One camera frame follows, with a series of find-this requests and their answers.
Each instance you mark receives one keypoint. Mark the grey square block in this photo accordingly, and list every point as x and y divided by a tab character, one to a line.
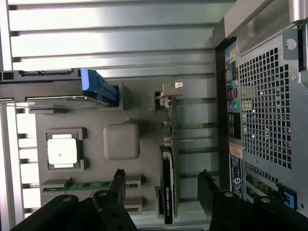
121	142

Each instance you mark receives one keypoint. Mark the grey parts rack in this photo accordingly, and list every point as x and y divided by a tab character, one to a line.
96	168

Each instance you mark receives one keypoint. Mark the grey metal PC case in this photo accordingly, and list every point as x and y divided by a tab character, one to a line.
264	108

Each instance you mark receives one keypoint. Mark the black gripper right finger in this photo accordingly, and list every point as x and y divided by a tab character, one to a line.
226	211

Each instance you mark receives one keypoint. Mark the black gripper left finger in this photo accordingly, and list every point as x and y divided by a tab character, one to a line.
113	211

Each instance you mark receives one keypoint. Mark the green RAM stick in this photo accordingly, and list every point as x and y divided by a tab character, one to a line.
84	186

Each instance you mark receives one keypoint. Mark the hard disk with blue carrier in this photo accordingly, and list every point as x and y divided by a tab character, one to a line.
48	84

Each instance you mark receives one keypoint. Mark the blue card retention clip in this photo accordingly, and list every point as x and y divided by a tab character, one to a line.
288	196

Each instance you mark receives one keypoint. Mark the silver CPU chip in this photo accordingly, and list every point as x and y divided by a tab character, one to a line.
64	153

